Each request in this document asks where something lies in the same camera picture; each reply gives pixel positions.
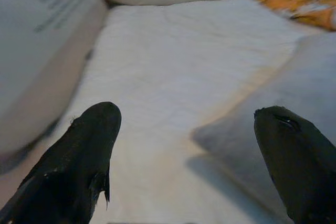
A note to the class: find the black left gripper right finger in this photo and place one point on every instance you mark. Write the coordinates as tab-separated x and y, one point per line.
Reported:
302	169

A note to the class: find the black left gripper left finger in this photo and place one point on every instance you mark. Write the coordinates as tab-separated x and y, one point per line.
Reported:
71	171

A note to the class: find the grey pillow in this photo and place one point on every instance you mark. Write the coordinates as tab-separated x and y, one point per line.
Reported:
302	77

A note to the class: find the yellow cartoon print blanket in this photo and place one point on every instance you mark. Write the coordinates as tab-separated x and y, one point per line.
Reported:
302	1

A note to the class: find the white quilted mattress pad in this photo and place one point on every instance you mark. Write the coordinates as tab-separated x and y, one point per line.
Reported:
170	77

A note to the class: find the white cushion with lettering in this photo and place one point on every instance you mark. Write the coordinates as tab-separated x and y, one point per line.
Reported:
39	37

